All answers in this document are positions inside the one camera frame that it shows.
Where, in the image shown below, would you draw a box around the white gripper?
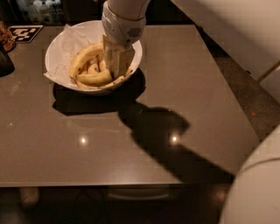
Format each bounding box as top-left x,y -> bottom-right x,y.
101,1 -> 146,79

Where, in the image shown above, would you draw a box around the yellow banana bunch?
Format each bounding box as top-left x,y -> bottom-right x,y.
68,42 -> 132,89

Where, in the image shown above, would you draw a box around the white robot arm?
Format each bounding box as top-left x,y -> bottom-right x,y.
101,0 -> 280,224

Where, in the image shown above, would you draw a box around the white ceramic bowl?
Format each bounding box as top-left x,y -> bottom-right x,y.
44,19 -> 144,96

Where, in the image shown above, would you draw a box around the white paper liner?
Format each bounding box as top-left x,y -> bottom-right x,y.
43,24 -> 138,88

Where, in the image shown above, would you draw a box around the clear bottles in background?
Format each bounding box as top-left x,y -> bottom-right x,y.
16,0 -> 66,25

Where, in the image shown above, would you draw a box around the black white fiducial marker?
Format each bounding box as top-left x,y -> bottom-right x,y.
9,25 -> 43,44

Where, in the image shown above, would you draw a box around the brown patterned object top left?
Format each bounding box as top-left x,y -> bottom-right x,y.
0,21 -> 16,52

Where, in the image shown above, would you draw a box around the dark object at left edge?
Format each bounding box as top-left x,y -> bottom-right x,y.
0,43 -> 15,77

